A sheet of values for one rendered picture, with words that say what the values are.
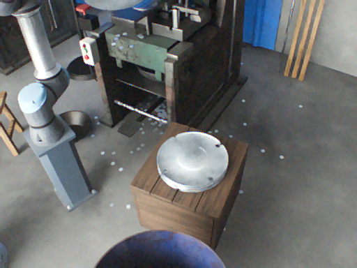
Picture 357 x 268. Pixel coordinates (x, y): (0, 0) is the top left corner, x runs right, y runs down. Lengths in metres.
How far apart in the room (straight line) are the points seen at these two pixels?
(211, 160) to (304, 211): 0.63
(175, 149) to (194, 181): 0.18
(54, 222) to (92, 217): 0.20
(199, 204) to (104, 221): 0.59
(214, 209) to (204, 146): 0.28
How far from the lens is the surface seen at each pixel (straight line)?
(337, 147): 2.03
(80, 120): 2.08
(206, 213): 1.16
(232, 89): 2.21
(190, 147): 1.29
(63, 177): 1.49
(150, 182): 1.24
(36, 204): 1.78
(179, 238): 1.01
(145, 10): 1.50
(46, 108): 1.28
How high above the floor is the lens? 1.35
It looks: 45 degrees down
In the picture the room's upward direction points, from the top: 2 degrees counter-clockwise
